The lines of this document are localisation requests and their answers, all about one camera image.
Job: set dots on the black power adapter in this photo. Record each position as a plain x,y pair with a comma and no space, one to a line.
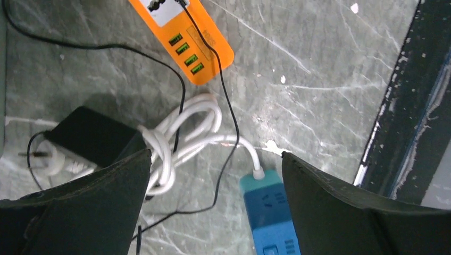
95,138

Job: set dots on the translucent green storage box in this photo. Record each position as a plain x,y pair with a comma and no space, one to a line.
3,78

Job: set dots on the orange power strip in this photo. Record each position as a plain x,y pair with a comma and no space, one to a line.
189,35

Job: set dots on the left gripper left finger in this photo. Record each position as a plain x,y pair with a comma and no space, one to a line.
94,214

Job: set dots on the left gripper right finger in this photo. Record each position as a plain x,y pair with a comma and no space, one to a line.
331,216

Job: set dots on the blue cube socket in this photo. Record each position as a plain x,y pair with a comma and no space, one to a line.
270,219

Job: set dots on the teal power strip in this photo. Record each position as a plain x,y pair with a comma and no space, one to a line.
248,183

